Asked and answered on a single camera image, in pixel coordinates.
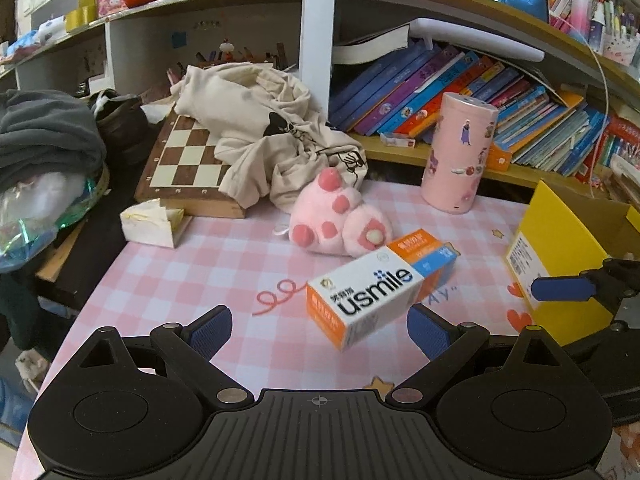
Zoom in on row of children's books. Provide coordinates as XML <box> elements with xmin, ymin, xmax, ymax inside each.
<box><xmin>327</xmin><ymin>42</ymin><xmax>608</xmax><ymax>177</ymax></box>

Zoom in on pink checked tablecloth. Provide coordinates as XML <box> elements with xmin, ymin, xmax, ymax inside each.
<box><xmin>12</xmin><ymin>180</ymin><xmax>640</xmax><ymax>480</ymax></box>

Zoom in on yellow cardboard box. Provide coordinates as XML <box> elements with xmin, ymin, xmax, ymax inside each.
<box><xmin>504</xmin><ymin>179</ymin><xmax>640</xmax><ymax>347</ymax></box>

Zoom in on pink printed cylinder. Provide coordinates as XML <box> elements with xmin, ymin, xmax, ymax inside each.
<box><xmin>421</xmin><ymin>92</ymin><xmax>500</xmax><ymax>215</ymax></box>

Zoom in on iridescent plastic bag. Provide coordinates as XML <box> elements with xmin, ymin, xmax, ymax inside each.
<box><xmin>0</xmin><ymin>164</ymin><xmax>112</xmax><ymax>275</ymax></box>

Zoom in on pink plush paws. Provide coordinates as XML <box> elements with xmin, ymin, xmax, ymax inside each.
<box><xmin>285</xmin><ymin>167</ymin><xmax>394</xmax><ymax>259</ymax></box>

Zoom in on wooden chessboard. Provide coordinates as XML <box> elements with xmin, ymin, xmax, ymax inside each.
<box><xmin>135</xmin><ymin>110</ymin><xmax>247</xmax><ymax>220</ymax></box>

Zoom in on white wedge paper box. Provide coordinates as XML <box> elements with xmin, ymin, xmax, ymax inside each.
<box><xmin>120</xmin><ymin>198</ymin><xmax>194</xmax><ymax>250</ymax></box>

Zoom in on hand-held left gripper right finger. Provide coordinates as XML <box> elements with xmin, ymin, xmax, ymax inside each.
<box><xmin>385</xmin><ymin>304</ymin><xmax>576</xmax><ymax>407</ymax></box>

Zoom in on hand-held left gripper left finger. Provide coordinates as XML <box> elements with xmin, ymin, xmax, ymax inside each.
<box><xmin>75</xmin><ymin>305</ymin><xmax>247</xmax><ymax>408</ymax></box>

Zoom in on white charging cable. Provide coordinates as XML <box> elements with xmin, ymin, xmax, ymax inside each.
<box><xmin>549</xmin><ymin>14</ymin><xmax>614</xmax><ymax>202</ymax></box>

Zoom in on white flat lamp bar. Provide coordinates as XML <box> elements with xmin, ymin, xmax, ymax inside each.
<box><xmin>408</xmin><ymin>17</ymin><xmax>547</xmax><ymax>64</ymax></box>

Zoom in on beige cloth bag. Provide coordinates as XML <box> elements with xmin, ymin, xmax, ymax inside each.
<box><xmin>171</xmin><ymin>62</ymin><xmax>369</xmax><ymax>213</ymax></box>

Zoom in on grey folded cloth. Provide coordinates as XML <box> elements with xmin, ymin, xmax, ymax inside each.
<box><xmin>0</xmin><ymin>89</ymin><xmax>107</xmax><ymax>192</ymax></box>

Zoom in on orange white toothpaste box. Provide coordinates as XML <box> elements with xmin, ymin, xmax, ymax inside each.
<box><xmin>306</xmin><ymin>230</ymin><xmax>460</xmax><ymax>352</ymax></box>

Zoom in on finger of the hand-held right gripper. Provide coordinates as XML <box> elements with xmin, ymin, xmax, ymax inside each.
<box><xmin>531</xmin><ymin>257</ymin><xmax>640</xmax><ymax>311</ymax></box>

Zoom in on white bookshelf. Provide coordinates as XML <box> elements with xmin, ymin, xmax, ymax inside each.
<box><xmin>0</xmin><ymin>0</ymin><xmax>640</xmax><ymax>191</ymax></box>

